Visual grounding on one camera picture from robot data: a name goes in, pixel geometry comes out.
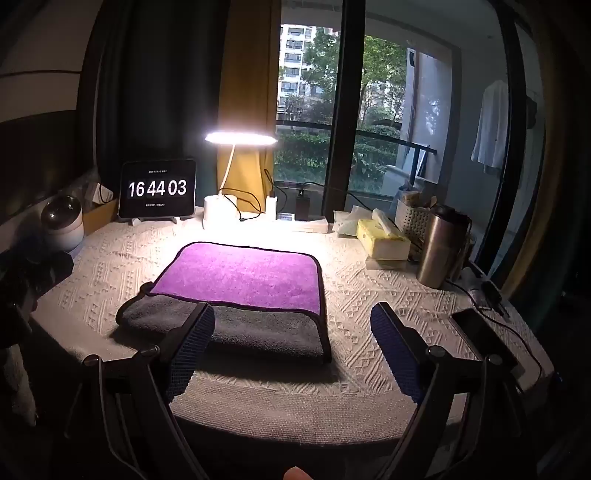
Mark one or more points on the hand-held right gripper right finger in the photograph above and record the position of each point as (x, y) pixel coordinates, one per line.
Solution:
(396, 350)

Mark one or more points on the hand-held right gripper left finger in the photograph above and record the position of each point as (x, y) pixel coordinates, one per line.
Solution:
(194, 344)

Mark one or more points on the purple and grey towel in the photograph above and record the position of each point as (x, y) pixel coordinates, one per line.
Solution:
(240, 281)

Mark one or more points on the white textured tablecloth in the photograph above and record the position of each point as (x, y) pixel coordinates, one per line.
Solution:
(369, 300)

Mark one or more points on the black smartphone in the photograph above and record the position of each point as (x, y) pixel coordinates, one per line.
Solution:
(482, 337)

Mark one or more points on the stainless steel tumbler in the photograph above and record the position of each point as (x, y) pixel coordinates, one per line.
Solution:
(441, 251)

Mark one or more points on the yellow tissue box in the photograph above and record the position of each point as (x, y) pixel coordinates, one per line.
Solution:
(381, 236)

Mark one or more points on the white perforated basket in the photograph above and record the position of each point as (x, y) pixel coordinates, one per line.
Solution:
(413, 219)

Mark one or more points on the white tissue pack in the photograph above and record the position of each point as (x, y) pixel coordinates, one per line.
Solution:
(348, 220)

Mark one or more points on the white power strip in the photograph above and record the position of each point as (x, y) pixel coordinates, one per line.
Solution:
(300, 225)

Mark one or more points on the white charger plug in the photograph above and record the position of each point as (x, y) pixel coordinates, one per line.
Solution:
(271, 205)

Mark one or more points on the tablet with clock display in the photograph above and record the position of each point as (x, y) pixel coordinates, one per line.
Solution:
(157, 188)

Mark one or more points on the black power adapter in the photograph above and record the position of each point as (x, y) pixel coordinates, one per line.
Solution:
(303, 206)

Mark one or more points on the white round humidifier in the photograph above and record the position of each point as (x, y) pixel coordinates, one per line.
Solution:
(62, 221)

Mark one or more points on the white desk lamp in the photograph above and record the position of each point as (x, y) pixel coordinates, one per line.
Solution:
(231, 138)

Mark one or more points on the hanging white shirt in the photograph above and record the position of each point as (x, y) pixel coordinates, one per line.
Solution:
(490, 124)

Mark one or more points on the yellow curtain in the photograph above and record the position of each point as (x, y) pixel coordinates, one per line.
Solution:
(244, 92)

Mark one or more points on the dark curtain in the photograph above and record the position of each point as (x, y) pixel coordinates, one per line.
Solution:
(157, 83)

